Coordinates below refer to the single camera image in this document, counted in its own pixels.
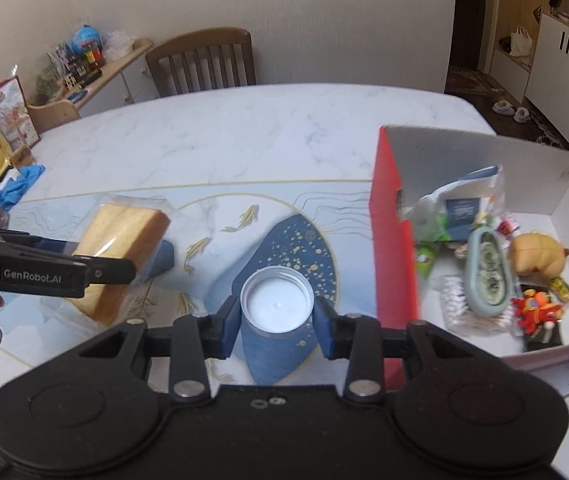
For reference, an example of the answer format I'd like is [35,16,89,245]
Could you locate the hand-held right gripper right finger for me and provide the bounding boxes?
[312,296,470,402]

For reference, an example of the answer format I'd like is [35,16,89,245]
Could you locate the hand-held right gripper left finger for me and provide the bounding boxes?
[78,294,241,402]

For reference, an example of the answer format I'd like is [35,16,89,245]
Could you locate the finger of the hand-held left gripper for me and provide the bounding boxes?
[0,255,136,299]
[0,224,96,261]

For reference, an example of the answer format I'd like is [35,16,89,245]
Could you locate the white metal jar lid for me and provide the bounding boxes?
[240,266,314,333]

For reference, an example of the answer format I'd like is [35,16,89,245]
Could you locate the yellow cake slice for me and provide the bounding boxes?
[39,192,175,333]

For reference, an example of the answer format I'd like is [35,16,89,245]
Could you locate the red cardboard box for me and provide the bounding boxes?
[369,125,569,373]

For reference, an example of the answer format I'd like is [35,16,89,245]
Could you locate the cotton swab pack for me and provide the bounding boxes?
[439,274,515,336]

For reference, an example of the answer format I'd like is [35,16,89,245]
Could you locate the mint green round case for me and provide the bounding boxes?
[465,227,513,318]

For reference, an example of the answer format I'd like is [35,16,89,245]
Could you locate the tissue packet dark label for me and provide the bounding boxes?
[405,165,505,243]

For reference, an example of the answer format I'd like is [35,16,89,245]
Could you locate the red dragon keychain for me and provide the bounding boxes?
[511,290,565,336]

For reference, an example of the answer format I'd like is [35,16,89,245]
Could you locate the black snack packet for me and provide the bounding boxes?
[519,285,565,353]

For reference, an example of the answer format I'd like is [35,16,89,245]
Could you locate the tan round figure toy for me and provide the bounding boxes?
[507,232,569,278]

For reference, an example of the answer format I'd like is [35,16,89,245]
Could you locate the yellow candy packet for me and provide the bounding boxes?
[549,275,569,303]

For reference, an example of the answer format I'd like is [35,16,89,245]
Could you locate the small light wood chair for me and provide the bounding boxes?
[27,100,82,133]

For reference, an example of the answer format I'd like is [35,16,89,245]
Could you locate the red printed box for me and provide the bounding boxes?
[0,77,39,148]

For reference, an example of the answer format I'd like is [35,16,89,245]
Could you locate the light wood sideboard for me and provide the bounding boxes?
[67,37,155,111]

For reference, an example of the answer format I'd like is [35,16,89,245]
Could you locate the blue globe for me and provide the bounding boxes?
[72,25,101,53]

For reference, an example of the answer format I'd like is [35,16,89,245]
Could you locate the clear plastic bag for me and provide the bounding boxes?
[102,29,138,58]

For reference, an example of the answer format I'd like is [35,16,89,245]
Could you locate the dark wooden chair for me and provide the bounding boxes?
[145,27,256,100]

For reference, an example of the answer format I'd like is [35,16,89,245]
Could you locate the patterned door rug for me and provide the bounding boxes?
[445,67,495,96]

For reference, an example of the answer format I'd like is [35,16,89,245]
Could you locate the white tote bag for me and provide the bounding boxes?
[509,25,534,57]

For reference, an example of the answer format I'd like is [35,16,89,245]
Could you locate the lower white cabinet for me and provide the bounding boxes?
[525,12,569,133]

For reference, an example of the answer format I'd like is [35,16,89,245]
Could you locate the dark door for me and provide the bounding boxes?
[457,0,498,68]

